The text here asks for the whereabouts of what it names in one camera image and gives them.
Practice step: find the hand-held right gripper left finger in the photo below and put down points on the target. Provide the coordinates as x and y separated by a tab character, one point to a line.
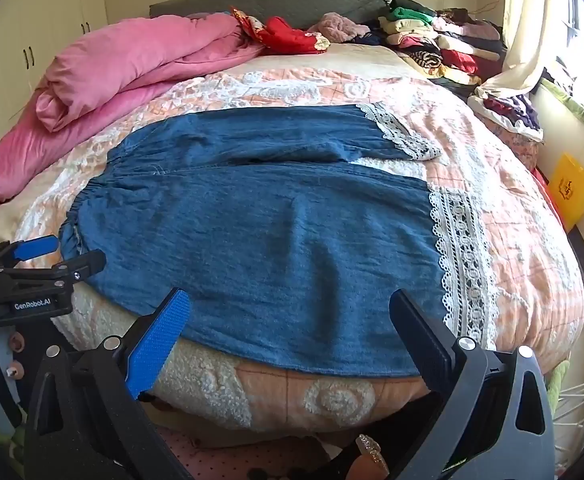
159	340

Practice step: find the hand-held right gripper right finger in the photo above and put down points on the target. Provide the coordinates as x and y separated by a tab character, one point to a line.
419	340

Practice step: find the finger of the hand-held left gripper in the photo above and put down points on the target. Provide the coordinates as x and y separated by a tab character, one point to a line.
84	262
36	246

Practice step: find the blue denim pants lace hem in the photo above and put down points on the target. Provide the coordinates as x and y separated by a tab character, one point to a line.
272	235

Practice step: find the person's left hand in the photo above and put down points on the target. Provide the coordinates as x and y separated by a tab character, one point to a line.
16	344

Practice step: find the person's right hand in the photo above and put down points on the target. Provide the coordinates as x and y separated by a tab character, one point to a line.
373	455

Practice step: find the peach and white bed blanket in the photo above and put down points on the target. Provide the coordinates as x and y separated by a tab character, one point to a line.
512	200

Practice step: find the pink duvet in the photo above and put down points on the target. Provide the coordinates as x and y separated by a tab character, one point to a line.
121	65

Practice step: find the yellow paper bag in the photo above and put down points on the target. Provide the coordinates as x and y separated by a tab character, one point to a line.
569	190

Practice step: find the cream wardrobe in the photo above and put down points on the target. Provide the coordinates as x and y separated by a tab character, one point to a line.
46	10

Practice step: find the white and purple cloth heap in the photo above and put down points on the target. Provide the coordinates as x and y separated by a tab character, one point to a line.
509	110

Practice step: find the red patterned cloth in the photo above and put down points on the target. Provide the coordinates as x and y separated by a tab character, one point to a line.
247	22

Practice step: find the pile of folded clothes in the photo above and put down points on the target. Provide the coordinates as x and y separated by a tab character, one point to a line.
437	45

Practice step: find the red garment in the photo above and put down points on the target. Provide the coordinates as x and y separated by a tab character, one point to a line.
292	35

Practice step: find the cream curtain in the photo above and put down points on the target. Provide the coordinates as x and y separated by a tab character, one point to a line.
527	35

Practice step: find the pink fuzzy garment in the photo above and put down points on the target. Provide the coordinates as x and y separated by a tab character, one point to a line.
337	26

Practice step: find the grey headboard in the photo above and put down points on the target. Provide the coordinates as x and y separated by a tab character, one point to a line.
297	0

